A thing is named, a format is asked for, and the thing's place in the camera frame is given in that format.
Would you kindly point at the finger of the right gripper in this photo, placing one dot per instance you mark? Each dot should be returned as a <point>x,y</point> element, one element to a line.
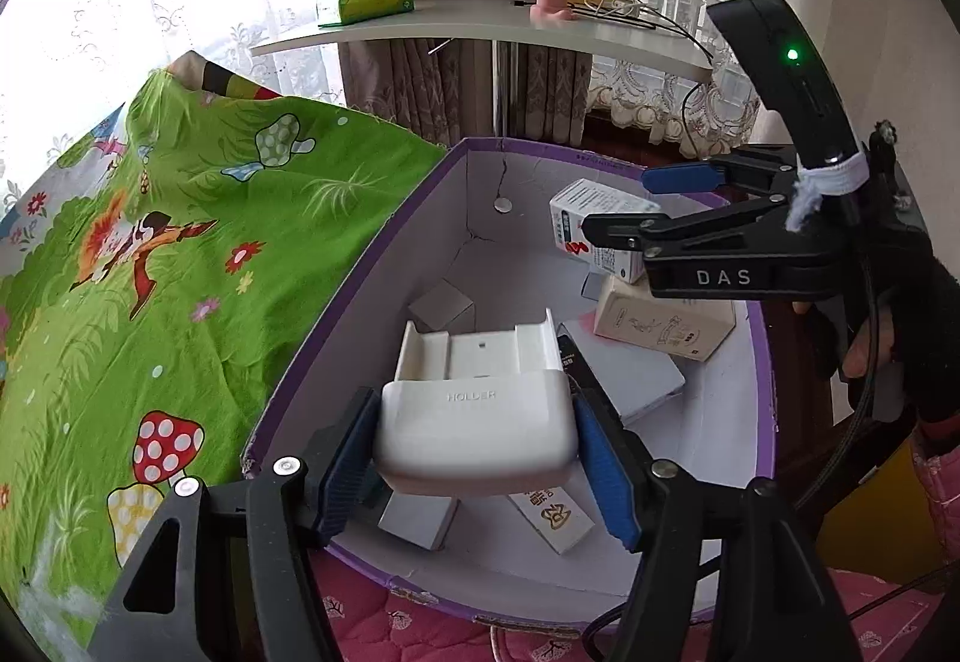
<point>759,174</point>

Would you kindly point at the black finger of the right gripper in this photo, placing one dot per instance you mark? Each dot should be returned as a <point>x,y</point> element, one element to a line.
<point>749,228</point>

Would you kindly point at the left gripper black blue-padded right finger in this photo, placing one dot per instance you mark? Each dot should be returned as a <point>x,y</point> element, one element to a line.
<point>775,599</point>

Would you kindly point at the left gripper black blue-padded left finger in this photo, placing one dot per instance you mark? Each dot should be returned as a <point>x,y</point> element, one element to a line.
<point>224,572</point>

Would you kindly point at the tall beige cardboard box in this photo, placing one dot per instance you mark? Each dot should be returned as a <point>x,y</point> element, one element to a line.
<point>686,328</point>

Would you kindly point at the white plastic charger case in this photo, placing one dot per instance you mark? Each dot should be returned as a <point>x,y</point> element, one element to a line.
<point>482,414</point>

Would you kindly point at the black gloved right hand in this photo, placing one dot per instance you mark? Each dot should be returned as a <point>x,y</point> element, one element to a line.
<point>919,332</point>

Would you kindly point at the white barcode box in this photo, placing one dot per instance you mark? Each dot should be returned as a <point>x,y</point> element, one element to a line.
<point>581,228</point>

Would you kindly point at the white flat box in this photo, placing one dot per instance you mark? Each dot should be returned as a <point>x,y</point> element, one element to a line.
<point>635,380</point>

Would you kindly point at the black tracker with green light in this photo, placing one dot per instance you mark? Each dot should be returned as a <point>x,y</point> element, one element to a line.
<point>779,57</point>

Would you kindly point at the purple cardboard storage box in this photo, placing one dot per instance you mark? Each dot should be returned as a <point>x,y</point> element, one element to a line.
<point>481,221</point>

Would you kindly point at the small grey white box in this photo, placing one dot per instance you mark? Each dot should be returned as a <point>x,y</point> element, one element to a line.
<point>423,521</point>

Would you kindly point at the small silver white box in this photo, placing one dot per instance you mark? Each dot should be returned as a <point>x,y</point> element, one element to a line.
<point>443,308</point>

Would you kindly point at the white orange print box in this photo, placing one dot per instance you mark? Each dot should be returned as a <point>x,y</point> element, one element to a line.
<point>555,516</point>

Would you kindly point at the white curved shelf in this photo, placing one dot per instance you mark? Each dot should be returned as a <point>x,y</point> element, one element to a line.
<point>509,21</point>

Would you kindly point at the green cartoon print tablecloth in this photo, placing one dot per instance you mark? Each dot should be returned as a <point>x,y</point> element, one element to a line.
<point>157,280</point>

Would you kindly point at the white lace curtain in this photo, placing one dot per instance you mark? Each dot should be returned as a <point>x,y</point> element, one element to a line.
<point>68,63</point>

